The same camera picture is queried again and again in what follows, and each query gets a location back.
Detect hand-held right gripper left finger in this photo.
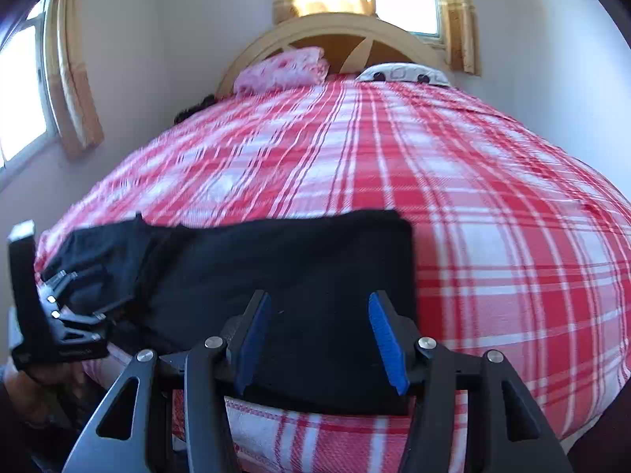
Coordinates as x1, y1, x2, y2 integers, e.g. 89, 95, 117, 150
62, 290, 273, 473

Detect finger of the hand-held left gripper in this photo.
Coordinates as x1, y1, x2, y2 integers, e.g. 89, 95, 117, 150
41, 268, 88, 299
55, 309, 117, 341

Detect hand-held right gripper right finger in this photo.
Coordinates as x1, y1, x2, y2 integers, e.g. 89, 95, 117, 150
367, 291, 575, 473

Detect black pants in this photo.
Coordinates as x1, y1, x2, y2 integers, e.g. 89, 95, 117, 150
42, 209, 416, 417

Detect person's left hand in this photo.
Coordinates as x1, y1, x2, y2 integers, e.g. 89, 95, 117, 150
9, 359, 88, 425

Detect red plaid bed sheet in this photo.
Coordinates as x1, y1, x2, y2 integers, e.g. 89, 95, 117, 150
34, 75, 631, 473

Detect black cloth bundle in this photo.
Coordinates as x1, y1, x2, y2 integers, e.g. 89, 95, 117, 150
172, 93, 218, 125

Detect white patterned pillow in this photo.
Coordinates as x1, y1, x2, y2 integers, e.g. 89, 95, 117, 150
355, 62, 450, 88

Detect pink floral pillow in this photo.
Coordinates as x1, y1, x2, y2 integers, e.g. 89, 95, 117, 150
233, 47, 330, 95

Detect cream wooden headboard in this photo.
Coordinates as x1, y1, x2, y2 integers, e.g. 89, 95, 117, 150
216, 13, 450, 99

